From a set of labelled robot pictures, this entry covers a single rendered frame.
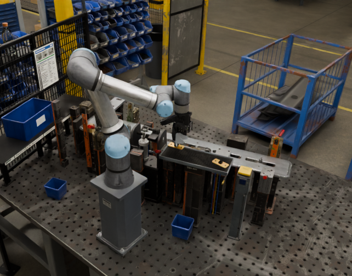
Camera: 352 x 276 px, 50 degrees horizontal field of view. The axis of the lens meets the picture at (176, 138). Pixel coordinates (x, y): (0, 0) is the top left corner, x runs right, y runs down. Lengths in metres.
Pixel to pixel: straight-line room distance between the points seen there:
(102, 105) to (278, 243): 1.22
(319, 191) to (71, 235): 1.59
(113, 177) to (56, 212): 0.65
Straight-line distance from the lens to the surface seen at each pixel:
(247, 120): 4.50
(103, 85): 1.64
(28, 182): 2.69
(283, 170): 2.29
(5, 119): 2.48
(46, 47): 2.78
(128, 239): 2.09
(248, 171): 1.95
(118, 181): 1.87
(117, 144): 1.79
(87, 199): 2.46
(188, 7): 5.46
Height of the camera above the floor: 2.30
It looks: 32 degrees down
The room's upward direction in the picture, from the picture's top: 2 degrees clockwise
